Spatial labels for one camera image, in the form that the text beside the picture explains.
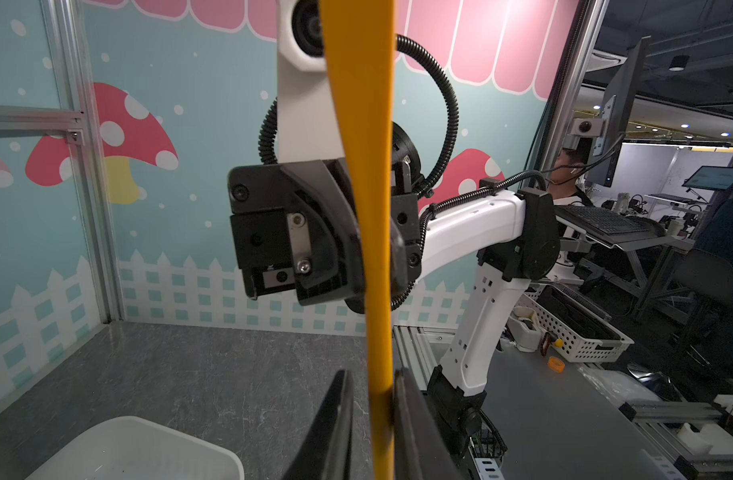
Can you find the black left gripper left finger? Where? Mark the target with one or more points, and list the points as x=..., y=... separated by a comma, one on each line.
x=326, y=450

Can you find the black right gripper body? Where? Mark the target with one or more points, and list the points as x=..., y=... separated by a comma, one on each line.
x=295, y=225

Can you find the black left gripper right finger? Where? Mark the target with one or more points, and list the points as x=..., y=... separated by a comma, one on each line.
x=420, y=452

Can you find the yellow plastic knife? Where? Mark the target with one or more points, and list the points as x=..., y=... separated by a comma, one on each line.
x=359, y=44

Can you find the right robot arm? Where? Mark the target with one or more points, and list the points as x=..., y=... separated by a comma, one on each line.
x=514, y=235

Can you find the white plastic tray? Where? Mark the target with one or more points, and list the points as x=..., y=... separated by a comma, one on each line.
x=130, y=447

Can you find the white perforated storage bin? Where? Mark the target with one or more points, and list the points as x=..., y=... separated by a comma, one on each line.
x=585, y=328

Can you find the seated person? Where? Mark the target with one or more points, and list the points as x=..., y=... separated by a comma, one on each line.
x=569, y=167

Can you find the black keyboard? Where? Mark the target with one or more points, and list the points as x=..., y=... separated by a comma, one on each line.
x=608, y=226

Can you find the black monitor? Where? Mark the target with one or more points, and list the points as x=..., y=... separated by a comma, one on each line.
x=617, y=106

